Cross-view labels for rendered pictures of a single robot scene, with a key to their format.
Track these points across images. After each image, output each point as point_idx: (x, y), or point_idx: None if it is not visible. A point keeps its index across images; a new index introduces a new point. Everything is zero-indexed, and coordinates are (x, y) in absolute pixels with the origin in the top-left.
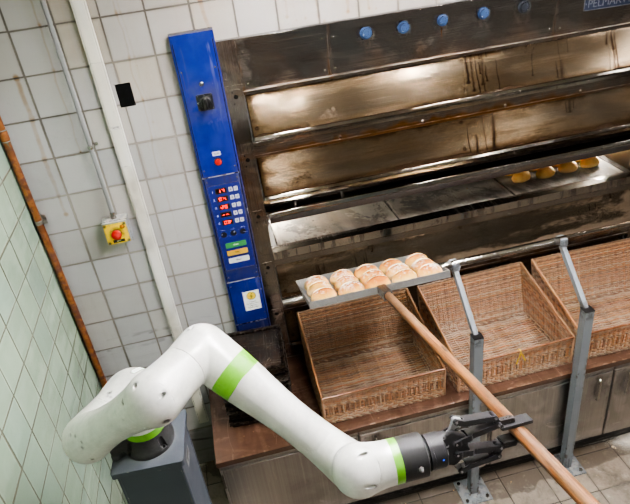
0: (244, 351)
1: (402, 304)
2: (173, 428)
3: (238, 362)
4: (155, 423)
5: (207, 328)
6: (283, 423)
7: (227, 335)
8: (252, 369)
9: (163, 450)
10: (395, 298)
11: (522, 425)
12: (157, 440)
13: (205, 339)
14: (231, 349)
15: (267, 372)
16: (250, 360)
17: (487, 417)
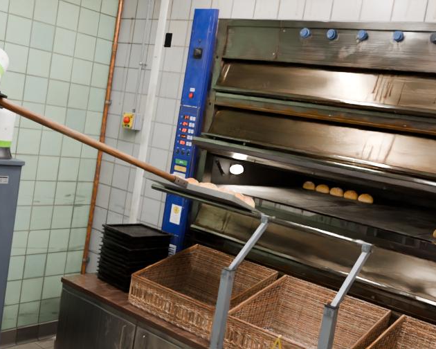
0: None
1: (156, 167)
2: (6, 156)
3: None
4: None
5: None
6: None
7: (4, 59)
8: None
9: None
10: (164, 171)
11: None
12: None
13: None
14: None
15: None
16: None
17: None
